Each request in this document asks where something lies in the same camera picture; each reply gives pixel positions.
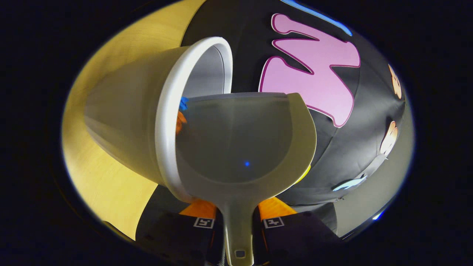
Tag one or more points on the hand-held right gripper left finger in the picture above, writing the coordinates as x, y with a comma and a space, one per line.
177, 236

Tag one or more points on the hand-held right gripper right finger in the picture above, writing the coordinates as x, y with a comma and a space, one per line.
295, 236

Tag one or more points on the white plastic dustpan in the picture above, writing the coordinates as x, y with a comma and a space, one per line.
240, 140

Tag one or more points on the orange paper ball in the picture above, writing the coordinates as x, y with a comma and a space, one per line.
180, 122

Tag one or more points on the blue paper ball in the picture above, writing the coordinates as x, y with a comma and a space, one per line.
183, 103

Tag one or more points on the white ribbed garbage bin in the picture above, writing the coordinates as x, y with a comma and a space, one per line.
125, 111

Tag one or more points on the black backdrop cloth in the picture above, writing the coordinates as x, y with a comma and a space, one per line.
351, 147

